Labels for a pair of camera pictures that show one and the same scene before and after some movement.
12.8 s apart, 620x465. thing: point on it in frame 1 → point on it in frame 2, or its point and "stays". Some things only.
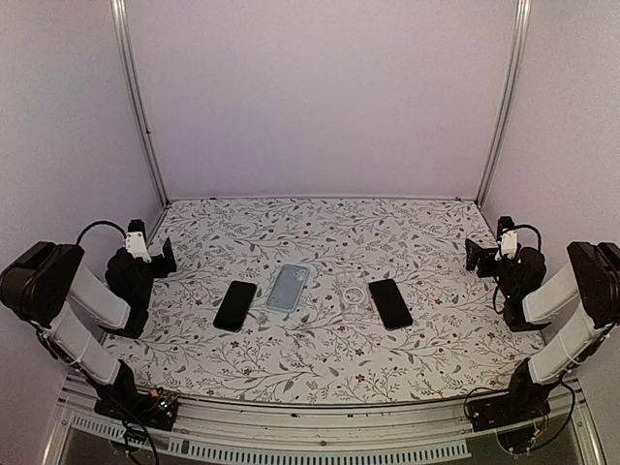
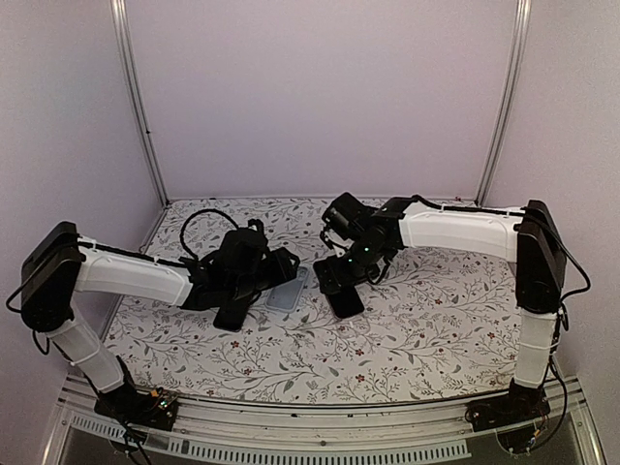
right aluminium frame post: [521, 33] stays
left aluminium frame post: [119, 15] stays
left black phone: [234, 306] stays
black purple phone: [389, 304] → [346, 303]
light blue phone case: [287, 288] stays
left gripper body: [144, 291] → [248, 286]
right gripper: [475, 258] → [334, 276]
